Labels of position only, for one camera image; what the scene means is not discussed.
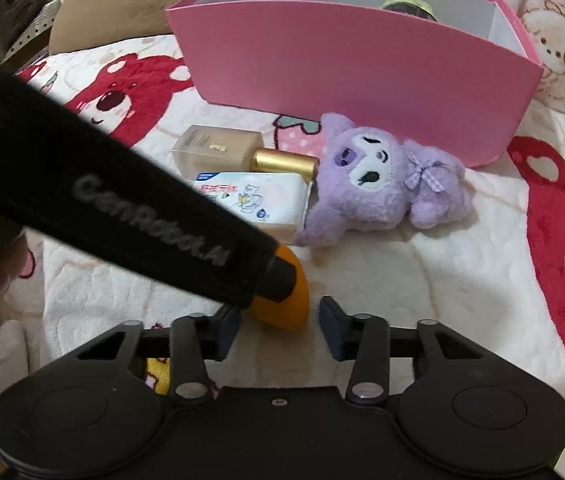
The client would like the orange makeup sponge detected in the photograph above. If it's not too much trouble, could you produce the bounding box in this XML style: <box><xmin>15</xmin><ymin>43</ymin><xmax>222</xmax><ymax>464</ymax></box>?
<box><xmin>250</xmin><ymin>244</ymin><xmax>311</xmax><ymax>332</ymax></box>

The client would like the white wet wipes pack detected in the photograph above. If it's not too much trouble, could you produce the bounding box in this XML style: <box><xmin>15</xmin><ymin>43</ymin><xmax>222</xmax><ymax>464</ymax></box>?
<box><xmin>192</xmin><ymin>172</ymin><xmax>311</xmax><ymax>245</ymax></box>

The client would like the purple plush toy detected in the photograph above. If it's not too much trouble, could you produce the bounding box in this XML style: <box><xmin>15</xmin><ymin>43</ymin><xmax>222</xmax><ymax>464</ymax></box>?
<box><xmin>294</xmin><ymin>113</ymin><xmax>472</xmax><ymax>247</ymax></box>

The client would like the beige foundation bottle gold cap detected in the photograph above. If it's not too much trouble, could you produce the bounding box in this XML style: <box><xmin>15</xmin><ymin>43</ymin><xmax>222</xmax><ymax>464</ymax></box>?
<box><xmin>172</xmin><ymin>125</ymin><xmax>319</xmax><ymax>182</ymax></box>

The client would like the green yarn ball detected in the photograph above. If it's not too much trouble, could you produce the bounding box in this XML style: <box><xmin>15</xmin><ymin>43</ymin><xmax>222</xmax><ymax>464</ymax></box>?
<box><xmin>381</xmin><ymin>0</ymin><xmax>437</xmax><ymax>22</ymax></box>

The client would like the brown pillow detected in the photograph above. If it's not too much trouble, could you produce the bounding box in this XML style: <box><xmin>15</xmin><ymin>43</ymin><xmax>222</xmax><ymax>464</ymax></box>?
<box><xmin>49</xmin><ymin>0</ymin><xmax>179</xmax><ymax>54</ymax></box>

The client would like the pink cardboard box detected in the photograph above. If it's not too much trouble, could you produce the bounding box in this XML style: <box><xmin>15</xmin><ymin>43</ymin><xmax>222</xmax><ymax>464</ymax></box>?
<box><xmin>166</xmin><ymin>0</ymin><xmax>543</xmax><ymax>167</ymax></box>

